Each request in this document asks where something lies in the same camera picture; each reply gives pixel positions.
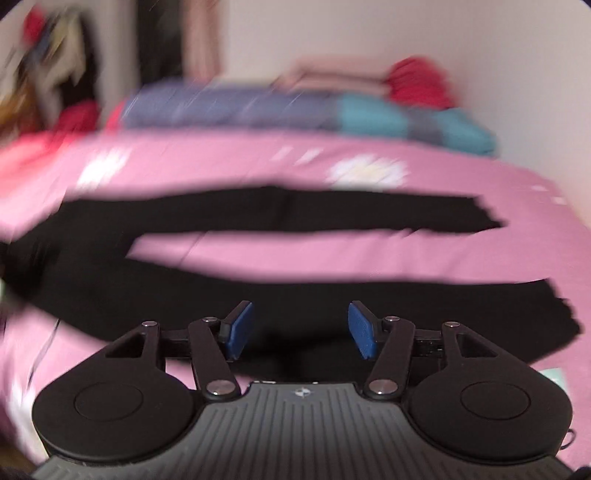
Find black knit pants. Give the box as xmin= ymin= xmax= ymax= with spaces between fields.
xmin=1 ymin=186 xmax=580 ymax=382

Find white paper label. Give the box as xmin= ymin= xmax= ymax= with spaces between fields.
xmin=540 ymin=368 xmax=568 ymax=392

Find pink daisy bedsheet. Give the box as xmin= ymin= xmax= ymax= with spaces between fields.
xmin=0 ymin=128 xmax=591 ymax=462

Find blue plaid folded quilt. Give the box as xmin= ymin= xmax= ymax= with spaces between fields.
xmin=118 ymin=81 xmax=497 ymax=157

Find red folded clothes on quilt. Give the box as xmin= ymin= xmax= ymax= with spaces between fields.
xmin=386 ymin=56 xmax=457 ymax=111

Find pink folded towels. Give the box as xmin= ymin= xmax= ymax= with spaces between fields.
xmin=273 ymin=55 xmax=391 ymax=97

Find pink curtain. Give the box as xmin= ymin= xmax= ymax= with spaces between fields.
xmin=181 ymin=0 xmax=221 ymax=82

